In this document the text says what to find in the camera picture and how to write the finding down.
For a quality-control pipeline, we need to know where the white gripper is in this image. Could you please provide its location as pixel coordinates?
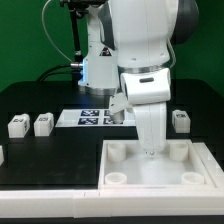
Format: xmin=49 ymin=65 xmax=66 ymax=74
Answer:
xmin=133 ymin=103 xmax=167 ymax=156

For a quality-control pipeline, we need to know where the white square tabletop part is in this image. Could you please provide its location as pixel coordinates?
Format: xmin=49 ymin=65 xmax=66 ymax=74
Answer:
xmin=98 ymin=140 xmax=217 ymax=189

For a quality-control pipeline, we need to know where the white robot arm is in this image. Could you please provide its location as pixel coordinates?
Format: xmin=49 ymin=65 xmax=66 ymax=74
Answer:
xmin=79 ymin=0 xmax=199 ymax=154

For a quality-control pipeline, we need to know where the white part at left edge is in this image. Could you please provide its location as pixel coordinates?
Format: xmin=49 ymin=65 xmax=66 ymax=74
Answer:
xmin=0 ymin=146 xmax=4 ymax=166

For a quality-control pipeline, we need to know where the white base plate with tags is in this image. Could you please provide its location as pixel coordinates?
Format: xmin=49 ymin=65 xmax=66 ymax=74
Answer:
xmin=55 ymin=108 xmax=137 ymax=128

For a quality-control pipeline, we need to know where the white L-shaped obstacle wall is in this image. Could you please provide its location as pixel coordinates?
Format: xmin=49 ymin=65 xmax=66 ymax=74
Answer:
xmin=0 ymin=142 xmax=224 ymax=218

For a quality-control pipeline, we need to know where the black cable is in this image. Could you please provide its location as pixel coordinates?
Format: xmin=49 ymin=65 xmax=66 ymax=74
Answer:
xmin=36 ymin=63 xmax=83 ymax=82

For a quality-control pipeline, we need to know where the black camera stand pole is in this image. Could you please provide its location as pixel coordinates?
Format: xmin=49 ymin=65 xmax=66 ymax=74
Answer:
xmin=60 ymin=0 xmax=112 ymax=90

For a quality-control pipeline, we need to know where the grey cable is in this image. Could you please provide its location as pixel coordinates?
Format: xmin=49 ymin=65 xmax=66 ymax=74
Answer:
xmin=41 ymin=0 xmax=74 ymax=64

